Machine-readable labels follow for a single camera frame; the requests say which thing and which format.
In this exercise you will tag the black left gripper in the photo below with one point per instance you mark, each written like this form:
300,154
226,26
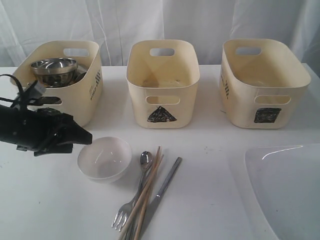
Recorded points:
44,131

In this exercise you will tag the white plastic bowl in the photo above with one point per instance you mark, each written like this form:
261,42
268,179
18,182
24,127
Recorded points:
106,160

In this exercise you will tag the stainless steel bowl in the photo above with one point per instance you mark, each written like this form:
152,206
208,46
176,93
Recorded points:
55,72

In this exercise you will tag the wooden chopstick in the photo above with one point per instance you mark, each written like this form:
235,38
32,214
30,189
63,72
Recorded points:
148,191
141,198

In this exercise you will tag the steel table knife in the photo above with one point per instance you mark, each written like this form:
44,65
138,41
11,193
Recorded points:
153,206

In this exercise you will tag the small steel spoon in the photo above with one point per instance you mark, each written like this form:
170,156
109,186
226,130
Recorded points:
146,161

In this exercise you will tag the steel fork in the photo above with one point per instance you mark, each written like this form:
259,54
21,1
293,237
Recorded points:
123,214

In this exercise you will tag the cream bin with triangle mark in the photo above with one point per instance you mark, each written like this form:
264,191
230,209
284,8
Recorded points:
162,77

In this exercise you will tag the white curtain backdrop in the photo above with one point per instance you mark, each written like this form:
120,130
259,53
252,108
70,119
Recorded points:
118,24

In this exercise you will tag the cream bin with square mark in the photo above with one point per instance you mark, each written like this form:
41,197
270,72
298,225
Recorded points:
261,82

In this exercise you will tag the large white plate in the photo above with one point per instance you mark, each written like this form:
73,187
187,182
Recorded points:
286,183

